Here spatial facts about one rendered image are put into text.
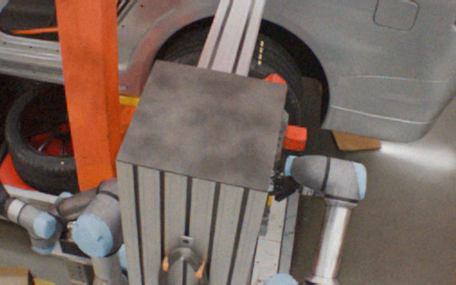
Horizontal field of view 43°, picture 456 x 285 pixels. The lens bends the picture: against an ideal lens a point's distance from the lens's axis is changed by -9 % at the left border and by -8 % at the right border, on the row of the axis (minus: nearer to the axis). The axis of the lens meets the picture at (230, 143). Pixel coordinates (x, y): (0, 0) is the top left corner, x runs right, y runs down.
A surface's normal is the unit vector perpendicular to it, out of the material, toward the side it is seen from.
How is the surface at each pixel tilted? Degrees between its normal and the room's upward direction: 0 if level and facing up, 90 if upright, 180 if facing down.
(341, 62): 90
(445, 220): 0
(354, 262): 0
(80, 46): 90
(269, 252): 0
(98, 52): 90
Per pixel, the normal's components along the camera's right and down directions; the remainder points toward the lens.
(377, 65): -0.15, 0.74
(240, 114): 0.09, -0.65
